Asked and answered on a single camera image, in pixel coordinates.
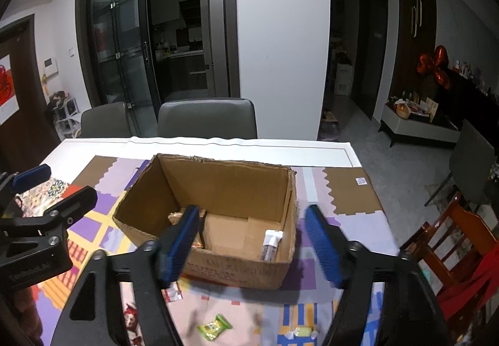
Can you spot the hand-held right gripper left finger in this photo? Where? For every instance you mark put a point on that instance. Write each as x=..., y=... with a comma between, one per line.
x=177, y=252

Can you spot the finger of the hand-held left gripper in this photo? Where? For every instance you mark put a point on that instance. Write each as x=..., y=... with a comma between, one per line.
x=76, y=203
x=31, y=177

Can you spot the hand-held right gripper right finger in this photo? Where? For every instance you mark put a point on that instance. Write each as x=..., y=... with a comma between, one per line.
x=324, y=250

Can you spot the brown snack packet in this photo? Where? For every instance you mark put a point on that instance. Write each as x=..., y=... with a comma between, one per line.
x=175, y=218

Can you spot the white snack packet dark end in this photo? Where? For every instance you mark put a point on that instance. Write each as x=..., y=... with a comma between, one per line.
x=271, y=242

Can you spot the brown cardboard box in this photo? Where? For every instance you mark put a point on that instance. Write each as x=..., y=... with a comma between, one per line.
x=234, y=182

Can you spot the person's left hand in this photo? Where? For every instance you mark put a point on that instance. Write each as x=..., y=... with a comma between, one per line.
x=25, y=311

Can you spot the floral cloth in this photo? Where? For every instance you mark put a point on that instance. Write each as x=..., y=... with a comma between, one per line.
x=54, y=188

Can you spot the colourful patterned table mat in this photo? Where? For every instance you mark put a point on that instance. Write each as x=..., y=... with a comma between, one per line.
x=358, y=229

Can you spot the white red snack packet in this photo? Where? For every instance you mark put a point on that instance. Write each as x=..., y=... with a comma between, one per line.
x=174, y=293

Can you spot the brown wooden door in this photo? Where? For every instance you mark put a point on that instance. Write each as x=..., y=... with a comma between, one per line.
x=27, y=127

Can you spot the white shoe rack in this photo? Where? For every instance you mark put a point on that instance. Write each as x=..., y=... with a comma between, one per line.
x=68, y=116

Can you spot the green snack packet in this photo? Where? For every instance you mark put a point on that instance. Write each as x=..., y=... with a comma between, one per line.
x=213, y=327

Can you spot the pale green wrapped candy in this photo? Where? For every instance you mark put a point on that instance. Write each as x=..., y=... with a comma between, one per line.
x=302, y=331

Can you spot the grey dining chair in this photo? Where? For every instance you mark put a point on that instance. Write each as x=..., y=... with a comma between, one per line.
x=206, y=118
x=471, y=159
x=105, y=120

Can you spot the red door poster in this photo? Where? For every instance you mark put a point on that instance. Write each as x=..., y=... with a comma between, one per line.
x=7, y=89

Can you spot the white intercom panel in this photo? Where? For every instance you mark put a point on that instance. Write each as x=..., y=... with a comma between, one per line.
x=50, y=67

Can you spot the small floor item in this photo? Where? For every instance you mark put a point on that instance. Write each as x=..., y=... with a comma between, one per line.
x=329, y=117

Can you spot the orange wooden chair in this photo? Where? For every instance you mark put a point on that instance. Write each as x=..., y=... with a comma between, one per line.
x=464, y=221

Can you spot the red cloth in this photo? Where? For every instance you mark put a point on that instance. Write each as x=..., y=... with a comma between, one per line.
x=467, y=287

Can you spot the white low cabinet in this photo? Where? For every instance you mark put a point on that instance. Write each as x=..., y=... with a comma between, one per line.
x=421, y=129

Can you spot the glass sliding door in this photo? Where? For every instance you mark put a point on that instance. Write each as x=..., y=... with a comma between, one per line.
x=117, y=38

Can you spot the kitchen counter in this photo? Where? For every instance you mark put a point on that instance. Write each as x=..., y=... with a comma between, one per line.
x=183, y=65

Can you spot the dark sideboard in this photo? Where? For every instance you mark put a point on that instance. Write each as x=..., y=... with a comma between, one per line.
x=467, y=104

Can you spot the dark hallway door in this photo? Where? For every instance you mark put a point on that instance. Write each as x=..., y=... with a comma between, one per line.
x=372, y=50

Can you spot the black range hood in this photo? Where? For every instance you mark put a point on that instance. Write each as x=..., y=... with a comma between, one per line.
x=190, y=13

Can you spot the red foil balloons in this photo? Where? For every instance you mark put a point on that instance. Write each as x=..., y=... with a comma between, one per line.
x=440, y=57

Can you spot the silver refrigerator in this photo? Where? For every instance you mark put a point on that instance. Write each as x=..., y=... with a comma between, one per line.
x=214, y=18

